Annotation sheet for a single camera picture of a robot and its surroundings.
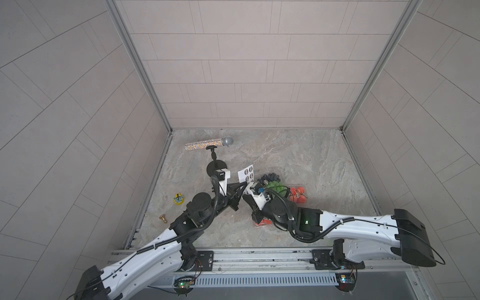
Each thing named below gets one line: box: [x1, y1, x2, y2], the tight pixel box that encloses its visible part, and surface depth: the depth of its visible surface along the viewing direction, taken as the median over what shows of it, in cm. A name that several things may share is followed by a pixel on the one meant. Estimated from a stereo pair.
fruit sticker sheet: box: [237, 164, 255, 184], surface depth 68 cm
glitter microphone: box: [184, 135, 235, 151], surface depth 83 cm
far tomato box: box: [288, 185, 307, 205], surface depth 88 cm
